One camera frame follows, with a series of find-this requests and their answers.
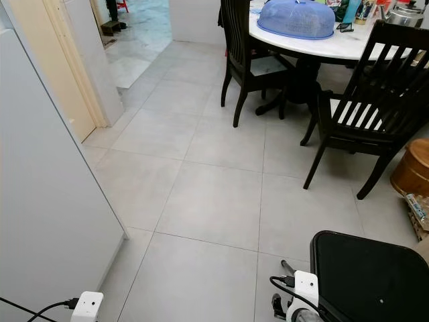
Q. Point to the white fridge door panel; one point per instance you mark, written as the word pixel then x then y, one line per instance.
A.
pixel 47 181

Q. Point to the cardboard box of items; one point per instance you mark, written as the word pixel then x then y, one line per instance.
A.
pixel 418 216

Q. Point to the brown wooden barrel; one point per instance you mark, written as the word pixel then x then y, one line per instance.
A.
pixel 412 171

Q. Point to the dark wooden dining chair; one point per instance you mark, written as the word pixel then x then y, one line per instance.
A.
pixel 385 97
pixel 236 40

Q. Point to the round white dining table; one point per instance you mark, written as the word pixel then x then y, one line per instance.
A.
pixel 352 45

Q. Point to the small black table item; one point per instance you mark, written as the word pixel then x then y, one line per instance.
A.
pixel 345 27

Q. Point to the blue mesh food cover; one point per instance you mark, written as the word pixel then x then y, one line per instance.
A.
pixel 295 19

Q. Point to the teal bottle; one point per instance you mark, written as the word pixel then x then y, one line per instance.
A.
pixel 351 10

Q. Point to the silver metal kettle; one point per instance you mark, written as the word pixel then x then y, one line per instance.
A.
pixel 402 13

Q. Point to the dark wooden stand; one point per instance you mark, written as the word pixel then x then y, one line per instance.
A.
pixel 111 25

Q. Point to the red plastic stool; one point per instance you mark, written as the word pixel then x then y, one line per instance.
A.
pixel 123 5

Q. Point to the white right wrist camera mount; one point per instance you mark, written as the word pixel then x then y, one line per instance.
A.
pixel 303 287

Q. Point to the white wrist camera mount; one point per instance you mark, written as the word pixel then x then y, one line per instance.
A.
pixel 87 307
pixel 303 287

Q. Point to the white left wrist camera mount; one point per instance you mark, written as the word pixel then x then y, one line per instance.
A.
pixel 87 307

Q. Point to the cream wooden door frame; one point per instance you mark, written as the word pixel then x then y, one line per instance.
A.
pixel 64 67

